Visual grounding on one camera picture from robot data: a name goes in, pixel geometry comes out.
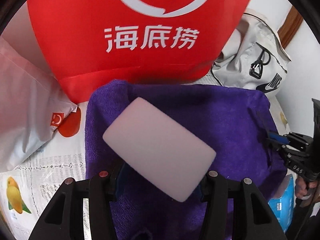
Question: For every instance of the red paper bag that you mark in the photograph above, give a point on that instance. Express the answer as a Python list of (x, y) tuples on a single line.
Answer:
[(87, 30)]

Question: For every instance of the fruit printed bed sheet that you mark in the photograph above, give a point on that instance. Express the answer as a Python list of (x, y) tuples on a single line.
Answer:
[(50, 172)]

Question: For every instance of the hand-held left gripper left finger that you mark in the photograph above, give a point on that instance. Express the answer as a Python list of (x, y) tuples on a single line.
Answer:
[(119, 182)]

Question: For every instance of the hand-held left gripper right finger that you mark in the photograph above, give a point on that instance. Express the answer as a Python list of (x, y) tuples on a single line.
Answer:
[(201, 192)]

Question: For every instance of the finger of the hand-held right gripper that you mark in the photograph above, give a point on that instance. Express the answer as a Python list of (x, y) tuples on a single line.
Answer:
[(275, 148), (276, 137)]

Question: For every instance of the brown wooden frame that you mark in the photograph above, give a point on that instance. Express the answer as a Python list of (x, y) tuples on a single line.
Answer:
[(292, 27)]

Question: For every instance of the light grey fabric bag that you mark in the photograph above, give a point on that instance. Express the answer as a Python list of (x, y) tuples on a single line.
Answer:
[(247, 55)]

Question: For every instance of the blue tissue packet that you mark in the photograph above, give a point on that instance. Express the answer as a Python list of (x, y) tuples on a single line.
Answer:
[(283, 202)]

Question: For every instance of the person's right hand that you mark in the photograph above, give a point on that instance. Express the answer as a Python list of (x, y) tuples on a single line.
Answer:
[(302, 190)]

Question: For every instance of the purple towel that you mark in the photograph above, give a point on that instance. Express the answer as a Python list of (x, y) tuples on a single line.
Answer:
[(225, 120)]

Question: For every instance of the white sponge block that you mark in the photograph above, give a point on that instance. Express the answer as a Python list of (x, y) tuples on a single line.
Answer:
[(160, 147)]

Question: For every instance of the white plastic bag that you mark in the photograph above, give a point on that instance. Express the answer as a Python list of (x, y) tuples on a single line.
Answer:
[(22, 100)]

